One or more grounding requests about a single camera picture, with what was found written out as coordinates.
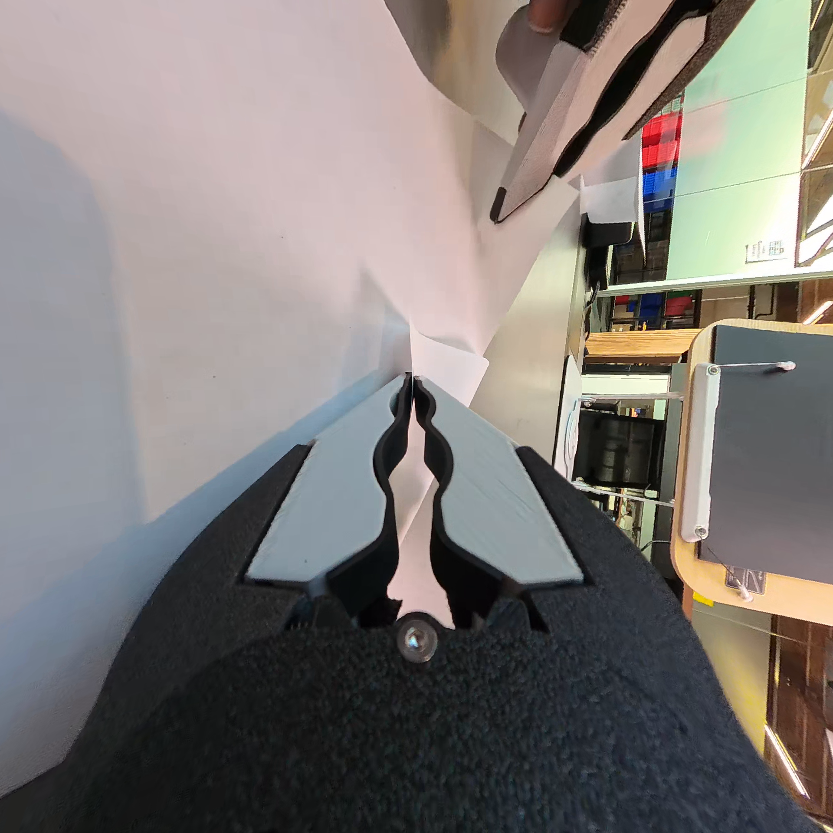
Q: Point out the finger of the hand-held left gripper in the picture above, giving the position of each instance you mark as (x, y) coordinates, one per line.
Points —
(559, 110)
(670, 58)

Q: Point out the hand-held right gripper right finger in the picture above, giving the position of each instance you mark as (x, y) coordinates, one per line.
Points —
(501, 520)

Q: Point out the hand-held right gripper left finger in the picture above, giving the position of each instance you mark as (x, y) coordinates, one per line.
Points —
(325, 514)

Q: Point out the white paper sheet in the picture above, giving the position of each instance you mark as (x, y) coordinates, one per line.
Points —
(228, 195)

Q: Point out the black desk power box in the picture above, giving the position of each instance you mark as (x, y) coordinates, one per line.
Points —
(608, 234)

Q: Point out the person's left hand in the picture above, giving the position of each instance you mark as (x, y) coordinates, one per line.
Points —
(550, 13)

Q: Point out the stack of red crates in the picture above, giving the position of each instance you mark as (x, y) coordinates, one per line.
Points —
(660, 140)

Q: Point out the stack of blue crates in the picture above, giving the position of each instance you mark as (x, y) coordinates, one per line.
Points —
(658, 189)

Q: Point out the black laptop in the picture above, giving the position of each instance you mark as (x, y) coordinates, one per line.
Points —
(774, 455)

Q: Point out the wooden post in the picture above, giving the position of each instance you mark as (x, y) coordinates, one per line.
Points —
(638, 345)

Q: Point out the white partition frame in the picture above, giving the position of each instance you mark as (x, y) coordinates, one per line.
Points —
(716, 281)

